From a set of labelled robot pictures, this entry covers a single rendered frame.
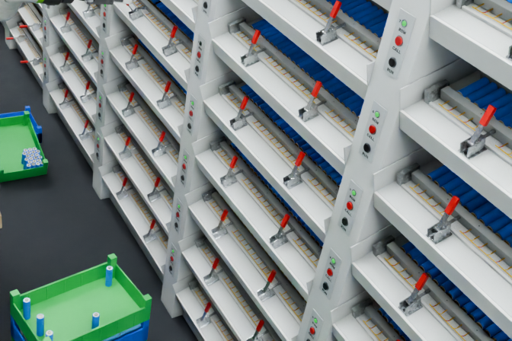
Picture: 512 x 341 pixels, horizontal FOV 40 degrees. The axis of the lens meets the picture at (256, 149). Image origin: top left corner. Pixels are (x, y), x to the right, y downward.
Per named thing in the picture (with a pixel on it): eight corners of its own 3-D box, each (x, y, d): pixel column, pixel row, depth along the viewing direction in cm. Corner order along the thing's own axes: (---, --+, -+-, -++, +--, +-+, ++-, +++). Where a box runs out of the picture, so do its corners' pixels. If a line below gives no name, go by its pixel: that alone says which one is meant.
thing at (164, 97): (184, 149, 217) (174, 115, 208) (112, 59, 258) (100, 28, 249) (241, 121, 223) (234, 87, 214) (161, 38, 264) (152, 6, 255)
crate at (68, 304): (44, 367, 172) (44, 344, 168) (10, 313, 184) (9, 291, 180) (149, 319, 190) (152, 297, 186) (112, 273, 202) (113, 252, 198)
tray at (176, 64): (190, 96, 207) (184, 70, 201) (114, 11, 248) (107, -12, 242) (249, 68, 213) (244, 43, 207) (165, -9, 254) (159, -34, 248)
